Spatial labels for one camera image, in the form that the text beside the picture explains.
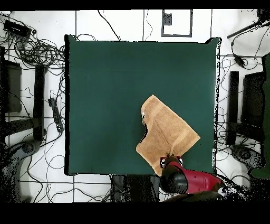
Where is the black stand base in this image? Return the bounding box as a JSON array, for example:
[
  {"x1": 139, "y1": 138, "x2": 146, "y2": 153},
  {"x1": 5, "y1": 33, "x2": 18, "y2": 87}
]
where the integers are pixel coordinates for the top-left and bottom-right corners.
[
  {"x1": 229, "y1": 144, "x2": 266, "y2": 170},
  {"x1": 20, "y1": 139, "x2": 42, "y2": 155}
]

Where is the black power adapter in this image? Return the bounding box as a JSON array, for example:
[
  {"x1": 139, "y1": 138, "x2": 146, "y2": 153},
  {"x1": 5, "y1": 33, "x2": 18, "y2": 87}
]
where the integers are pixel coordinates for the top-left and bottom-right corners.
[{"x1": 233, "y1": 54, "x2": 246, "y2": 69}]

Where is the long black bar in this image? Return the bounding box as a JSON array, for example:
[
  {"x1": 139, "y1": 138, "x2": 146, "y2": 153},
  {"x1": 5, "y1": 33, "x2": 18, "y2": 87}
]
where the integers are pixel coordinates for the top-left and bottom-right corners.
[
  {"x1": 33, "y1": 64, "x2": 46, "y2": 142},
  {"x1": 226, "y1": 70, "x2": 239, "y2": 146}
]

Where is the black power strip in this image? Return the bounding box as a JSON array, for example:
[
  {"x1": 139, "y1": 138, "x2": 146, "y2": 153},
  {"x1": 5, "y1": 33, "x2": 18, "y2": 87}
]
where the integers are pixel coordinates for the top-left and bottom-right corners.
[{"x1": 47, "y1": 97, "x2": 64, "y2": 133}]

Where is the black electronics box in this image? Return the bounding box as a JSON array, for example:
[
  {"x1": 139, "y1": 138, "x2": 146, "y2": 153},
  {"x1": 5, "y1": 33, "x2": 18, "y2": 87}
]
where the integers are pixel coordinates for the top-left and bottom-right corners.
[{"x1": 3, "y1": 20, "x2": 32, "y2": 39}]

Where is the thick black cable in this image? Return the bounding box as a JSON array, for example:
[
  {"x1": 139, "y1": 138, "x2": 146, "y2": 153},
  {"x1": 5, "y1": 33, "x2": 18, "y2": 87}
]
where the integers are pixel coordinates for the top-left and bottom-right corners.
[{"x1": 97, "y1": 10, "x2": 122, "y2": 41}]

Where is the thin black cable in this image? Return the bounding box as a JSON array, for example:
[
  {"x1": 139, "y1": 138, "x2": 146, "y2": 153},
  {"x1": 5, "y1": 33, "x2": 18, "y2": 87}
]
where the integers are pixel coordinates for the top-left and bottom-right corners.
[{"x1": 144, "y1": 9, "x2": 153, "y2": 42}]

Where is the tan terry towel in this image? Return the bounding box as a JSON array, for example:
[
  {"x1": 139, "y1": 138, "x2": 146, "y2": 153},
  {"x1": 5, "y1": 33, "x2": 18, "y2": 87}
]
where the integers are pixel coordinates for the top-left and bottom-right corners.
[{"x1": 135, "y1": 94, "x2": 201, "y2": 177}]

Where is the black tripod leg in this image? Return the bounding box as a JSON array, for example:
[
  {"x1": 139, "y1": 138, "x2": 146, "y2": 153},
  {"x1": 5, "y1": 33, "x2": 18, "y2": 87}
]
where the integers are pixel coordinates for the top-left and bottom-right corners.
[{"x1": 226, "y1": 9, "x2": 270, "y2": 39}]

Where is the black flat panel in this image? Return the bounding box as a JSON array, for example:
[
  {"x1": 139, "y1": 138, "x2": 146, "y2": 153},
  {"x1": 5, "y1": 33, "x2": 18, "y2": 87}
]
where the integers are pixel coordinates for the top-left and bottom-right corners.
[
  {"x1": 0, "y1": 60, "x2": 22, "y2": 114},
  {"x1": 240, "y1": 71, "x2": 266, "y2": 127}
]

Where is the black cable tangle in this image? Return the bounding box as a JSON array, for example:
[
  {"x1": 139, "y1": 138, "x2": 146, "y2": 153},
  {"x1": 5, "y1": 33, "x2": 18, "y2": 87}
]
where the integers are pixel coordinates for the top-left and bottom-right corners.
[{"x1": 12, "y1": 35, "x2": 66, "y2": 70}]

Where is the dark green table cloth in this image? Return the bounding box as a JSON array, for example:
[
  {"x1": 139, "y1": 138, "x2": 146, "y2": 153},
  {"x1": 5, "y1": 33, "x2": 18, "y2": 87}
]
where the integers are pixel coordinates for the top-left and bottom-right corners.
[{"x1": 64, "y1": 34, "x2": 222, "y2": 177}]

